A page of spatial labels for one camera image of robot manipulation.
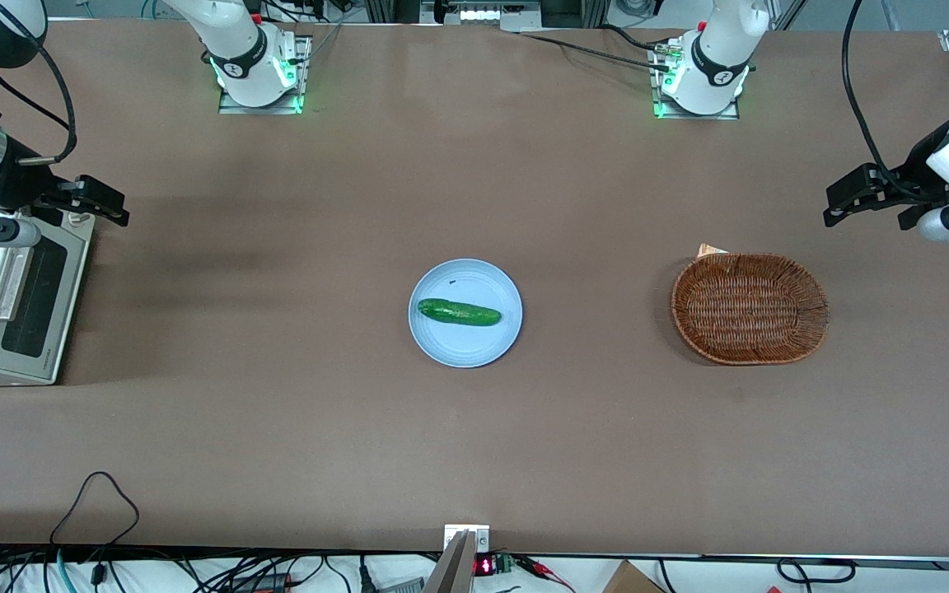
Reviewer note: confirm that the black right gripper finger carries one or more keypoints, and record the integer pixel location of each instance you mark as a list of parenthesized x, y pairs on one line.
[(83, 211), (104, 196)]

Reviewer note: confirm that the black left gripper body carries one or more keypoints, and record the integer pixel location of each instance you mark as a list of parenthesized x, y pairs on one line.
[(916, 169)]

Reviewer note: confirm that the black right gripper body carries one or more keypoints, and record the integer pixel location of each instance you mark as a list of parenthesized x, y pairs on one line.
[(23, 186)]

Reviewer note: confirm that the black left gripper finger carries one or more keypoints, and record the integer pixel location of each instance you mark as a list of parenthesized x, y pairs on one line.
[(849, 212), (853, 183)]

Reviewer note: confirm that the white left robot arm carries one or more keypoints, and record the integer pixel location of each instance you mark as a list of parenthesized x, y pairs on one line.
[(717, 58)]

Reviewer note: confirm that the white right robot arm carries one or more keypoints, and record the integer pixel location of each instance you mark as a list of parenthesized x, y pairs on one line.
[(244, 49)]

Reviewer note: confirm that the brown wicker basket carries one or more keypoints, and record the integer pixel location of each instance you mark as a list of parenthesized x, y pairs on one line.
[(750, 309)]

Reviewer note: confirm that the small tan paper tag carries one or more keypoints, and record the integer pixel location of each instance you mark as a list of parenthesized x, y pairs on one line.
[(709, 249)]

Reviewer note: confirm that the green cucumber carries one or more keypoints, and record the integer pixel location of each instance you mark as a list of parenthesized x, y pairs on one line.
[(458, 312)]

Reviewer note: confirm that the light blue plate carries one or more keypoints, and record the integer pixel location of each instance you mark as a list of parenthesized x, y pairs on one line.
[(466, 346)]

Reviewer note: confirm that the white lit device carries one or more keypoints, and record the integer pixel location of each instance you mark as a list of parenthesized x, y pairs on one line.
[(487, 12)]

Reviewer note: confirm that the black power adapter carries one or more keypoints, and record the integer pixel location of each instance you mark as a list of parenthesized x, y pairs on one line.
[(260, 582)]

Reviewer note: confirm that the brown cardboard box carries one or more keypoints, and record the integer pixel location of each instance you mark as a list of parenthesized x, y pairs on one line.
[(631, 579)]

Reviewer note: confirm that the red clip test leads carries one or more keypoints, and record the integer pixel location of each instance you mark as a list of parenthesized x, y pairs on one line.
[(544, 570)]

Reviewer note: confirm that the red LED display board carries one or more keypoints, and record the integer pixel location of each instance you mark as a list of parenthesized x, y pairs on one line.
[(484, 565)]

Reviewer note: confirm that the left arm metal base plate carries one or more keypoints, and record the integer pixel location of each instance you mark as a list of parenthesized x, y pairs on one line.
[(731, 111)]

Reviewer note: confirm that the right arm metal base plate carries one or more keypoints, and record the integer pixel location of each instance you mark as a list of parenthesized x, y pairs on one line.
[(301, 78)]

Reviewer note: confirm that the aluminium camera mount profile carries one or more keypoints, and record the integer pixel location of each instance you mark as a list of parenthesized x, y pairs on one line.
[(460, 552)]

